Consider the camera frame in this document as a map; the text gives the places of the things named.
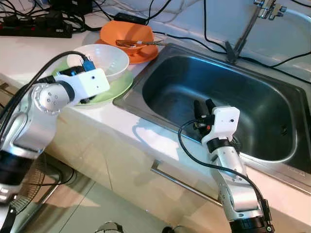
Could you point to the dark brown chopsticks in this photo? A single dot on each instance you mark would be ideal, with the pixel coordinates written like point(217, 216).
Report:
point(136, 43)

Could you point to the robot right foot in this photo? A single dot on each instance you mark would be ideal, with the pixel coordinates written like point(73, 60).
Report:
point(172, 230)

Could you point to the black sink drain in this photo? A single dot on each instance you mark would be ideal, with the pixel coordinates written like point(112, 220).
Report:
point(238, 143)

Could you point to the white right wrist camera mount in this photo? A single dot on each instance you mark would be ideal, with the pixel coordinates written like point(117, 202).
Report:
point(223, 124)

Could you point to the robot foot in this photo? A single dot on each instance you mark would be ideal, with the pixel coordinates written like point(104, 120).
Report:
point(108, 228)
point(172, 230)

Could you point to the stainless steel sink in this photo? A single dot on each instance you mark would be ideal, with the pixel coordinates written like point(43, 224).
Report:
point(218, 92)

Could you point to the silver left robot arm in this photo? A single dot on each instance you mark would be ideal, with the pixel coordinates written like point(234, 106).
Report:
point(34, 116)

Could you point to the black power adapter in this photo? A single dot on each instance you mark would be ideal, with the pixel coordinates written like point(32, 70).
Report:
point(130, 18)

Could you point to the black power strip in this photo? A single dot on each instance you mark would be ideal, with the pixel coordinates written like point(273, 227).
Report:
point(34, 31)

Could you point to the light green plate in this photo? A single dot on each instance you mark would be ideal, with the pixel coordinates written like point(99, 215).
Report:
point(116, 92)

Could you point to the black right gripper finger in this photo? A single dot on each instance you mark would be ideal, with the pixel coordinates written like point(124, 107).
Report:
point(210, 104)
point(198, 107)

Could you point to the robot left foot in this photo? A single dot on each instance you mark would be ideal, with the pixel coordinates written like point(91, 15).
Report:
point(108, 228)

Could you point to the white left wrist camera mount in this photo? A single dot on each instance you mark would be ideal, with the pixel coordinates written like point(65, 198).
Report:
point(87, 82)

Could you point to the black electronic box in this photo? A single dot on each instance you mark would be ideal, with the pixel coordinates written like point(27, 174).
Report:
point(70, 5)

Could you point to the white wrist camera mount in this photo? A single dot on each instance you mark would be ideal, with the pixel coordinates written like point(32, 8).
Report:
point(223, 124)
point(87, 82)

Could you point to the chrome kitchen faucet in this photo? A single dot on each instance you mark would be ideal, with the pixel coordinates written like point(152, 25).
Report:
point(245, 29)

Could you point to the white sink cabinet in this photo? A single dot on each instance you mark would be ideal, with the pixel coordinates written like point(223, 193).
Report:
point(121, 150)

